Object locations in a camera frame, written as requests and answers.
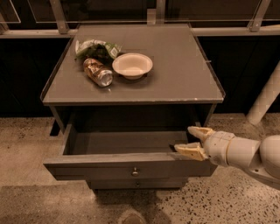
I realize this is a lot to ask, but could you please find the grey drawer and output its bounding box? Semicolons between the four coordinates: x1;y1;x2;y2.
87;178;187;190
44;124;216;181

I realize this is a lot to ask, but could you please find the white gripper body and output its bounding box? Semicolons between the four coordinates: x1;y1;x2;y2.
203;131;235;167

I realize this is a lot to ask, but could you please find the grey drawer cabinet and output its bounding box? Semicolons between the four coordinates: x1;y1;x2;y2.
40;24;227;191

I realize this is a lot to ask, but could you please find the metal railing frame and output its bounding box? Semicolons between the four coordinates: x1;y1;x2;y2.
1;0;280;39

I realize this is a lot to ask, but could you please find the crushed metal can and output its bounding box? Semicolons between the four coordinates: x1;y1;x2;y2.
83;58;113;88

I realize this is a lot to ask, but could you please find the green chip bag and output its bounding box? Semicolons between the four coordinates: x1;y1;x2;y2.
74;39;122;60

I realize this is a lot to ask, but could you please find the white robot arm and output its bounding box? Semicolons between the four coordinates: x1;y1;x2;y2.
174;126;280;190

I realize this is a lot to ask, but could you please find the grey bottom drawer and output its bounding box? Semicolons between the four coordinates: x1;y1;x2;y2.
87;178;187;190

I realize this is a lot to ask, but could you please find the grey top drawer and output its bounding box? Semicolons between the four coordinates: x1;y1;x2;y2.
44;124;216;181

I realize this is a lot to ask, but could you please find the white paper bowl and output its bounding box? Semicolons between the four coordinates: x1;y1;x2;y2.
112;53;153;80

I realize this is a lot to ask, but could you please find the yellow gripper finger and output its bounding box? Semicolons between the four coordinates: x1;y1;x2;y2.
174;142;208;161
187;126;215;143

